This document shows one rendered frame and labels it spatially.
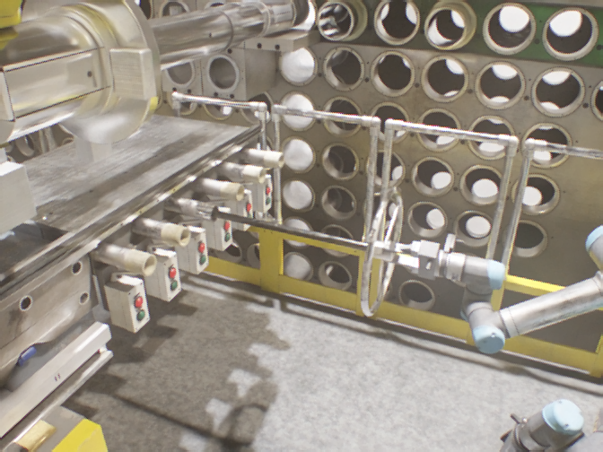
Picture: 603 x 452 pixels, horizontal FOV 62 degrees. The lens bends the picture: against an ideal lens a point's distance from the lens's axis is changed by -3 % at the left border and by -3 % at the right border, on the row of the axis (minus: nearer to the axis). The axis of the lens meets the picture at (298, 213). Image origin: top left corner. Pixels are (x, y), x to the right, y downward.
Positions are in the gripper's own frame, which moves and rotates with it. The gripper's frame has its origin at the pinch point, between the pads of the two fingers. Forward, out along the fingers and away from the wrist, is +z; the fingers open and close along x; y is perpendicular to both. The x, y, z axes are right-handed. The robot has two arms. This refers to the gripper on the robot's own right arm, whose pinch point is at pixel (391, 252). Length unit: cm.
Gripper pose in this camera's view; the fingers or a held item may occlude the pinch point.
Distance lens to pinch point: 153.0
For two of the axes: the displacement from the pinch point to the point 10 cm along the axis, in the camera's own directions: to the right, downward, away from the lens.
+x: 1.9, 5.7, 8.0
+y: -3.5, 8.0, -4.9
